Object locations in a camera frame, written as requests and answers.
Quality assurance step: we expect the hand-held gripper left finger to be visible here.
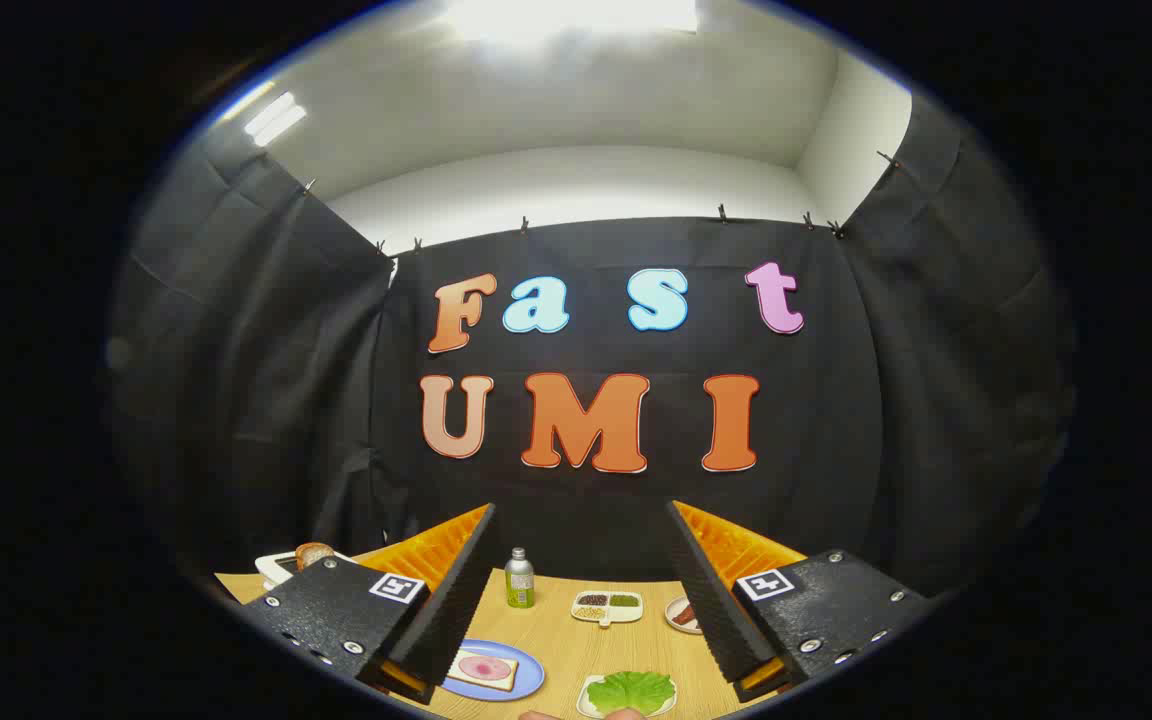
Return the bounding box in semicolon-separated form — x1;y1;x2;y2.
236;503;499;706

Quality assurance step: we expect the blue round plate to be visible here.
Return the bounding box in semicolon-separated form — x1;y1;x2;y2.
439;638;545;702

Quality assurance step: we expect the large ceiling light panel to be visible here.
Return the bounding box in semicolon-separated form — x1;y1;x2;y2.
436;0;702;43

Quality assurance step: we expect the white toaster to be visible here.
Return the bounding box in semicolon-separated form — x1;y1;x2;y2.
254;550;357;591

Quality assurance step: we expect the metal bottle with green label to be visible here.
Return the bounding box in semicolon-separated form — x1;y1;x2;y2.
504;547;537;610

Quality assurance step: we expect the green lettuce leaf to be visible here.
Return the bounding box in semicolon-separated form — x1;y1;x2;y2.
587;670;677;717

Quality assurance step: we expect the row of black cloth clips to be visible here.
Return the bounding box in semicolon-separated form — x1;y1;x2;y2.
301;150;902;256

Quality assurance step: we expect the black backdrop cloth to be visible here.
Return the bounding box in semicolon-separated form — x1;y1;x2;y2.
106;95;1077;601

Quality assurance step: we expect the toast slice with ham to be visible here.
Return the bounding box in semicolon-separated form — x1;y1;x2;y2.
446;648;519;693

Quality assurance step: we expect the small ceiling light panel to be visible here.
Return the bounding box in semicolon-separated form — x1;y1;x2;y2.
243;92;308;148

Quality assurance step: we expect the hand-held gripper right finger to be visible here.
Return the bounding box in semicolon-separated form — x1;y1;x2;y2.
664;500;937;704

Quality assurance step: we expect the white divided dish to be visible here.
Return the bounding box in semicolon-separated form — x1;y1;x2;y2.
571;590;645;629

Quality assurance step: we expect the white square plate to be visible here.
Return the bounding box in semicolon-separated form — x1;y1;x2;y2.
576;673;679;720

